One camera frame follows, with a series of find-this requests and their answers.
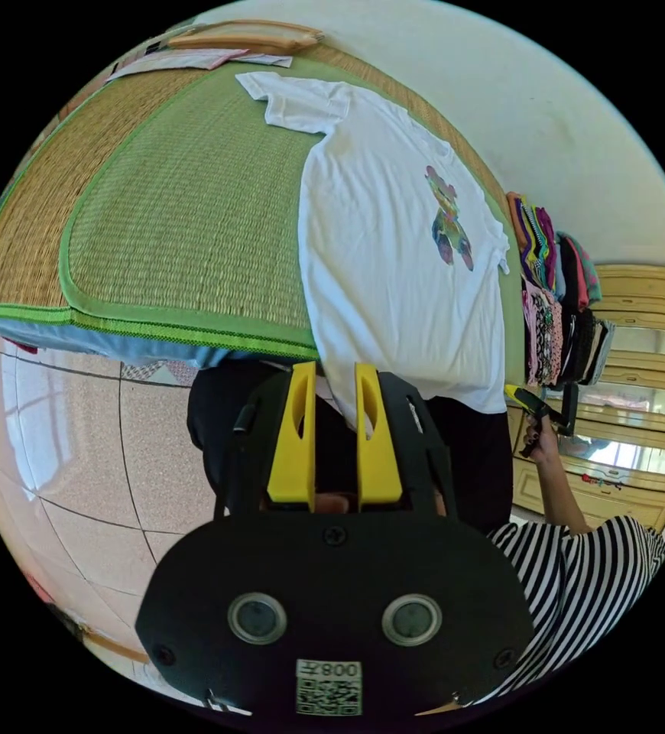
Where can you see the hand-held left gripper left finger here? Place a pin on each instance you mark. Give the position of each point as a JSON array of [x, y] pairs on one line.
[[292, 459]]

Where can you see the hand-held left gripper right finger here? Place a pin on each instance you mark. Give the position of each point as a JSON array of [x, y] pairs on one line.
[[379, 464]]

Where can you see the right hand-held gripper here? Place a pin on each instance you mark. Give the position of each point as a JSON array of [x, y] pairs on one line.
[[542, 408]]

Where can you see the person's right forearm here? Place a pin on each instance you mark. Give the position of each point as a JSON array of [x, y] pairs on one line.
[[564, 493]]

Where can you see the white t-shirt with colourful print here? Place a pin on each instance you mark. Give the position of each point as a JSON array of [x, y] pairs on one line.
[[378, 287]]

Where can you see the person's right hand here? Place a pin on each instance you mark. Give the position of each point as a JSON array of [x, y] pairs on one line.
[[544, 438]]

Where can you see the person's left hand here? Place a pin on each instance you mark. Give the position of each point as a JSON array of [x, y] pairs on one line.
[[332, 503]]

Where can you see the pile of clothes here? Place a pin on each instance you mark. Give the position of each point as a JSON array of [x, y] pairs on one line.
[[550, 309]]

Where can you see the yellow wooden cupboard with mirrors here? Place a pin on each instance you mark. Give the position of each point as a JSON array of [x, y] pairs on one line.
[[630, 453]]

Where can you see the person's body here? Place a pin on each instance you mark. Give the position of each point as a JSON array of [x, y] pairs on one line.
[[585, 585]]

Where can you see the bed with green woven mat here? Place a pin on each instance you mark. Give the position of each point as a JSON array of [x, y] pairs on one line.
[[183, 218]]

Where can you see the white and pink cloth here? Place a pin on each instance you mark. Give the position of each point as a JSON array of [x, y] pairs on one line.
[[195, 62]]

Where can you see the beige flat pillow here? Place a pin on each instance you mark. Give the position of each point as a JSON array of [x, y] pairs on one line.
[[241, 35]]

